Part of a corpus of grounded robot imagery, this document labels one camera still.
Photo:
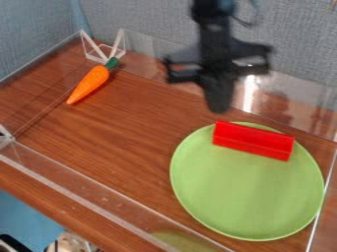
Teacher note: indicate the red rectangular block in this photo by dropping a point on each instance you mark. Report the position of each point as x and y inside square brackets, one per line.
[253, 140]

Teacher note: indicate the green round plate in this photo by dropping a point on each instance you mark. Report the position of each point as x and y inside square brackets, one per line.
[249, 197]

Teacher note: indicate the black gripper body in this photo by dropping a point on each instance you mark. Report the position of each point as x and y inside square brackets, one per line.
[225, 58]

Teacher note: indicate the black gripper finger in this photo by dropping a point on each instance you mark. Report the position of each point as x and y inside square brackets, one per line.
[218, 88]

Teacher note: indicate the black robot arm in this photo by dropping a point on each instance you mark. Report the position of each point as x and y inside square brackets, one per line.
[207, 10]

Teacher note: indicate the orange toy carrot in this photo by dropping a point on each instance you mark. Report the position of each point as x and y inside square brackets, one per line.
[92, 80]

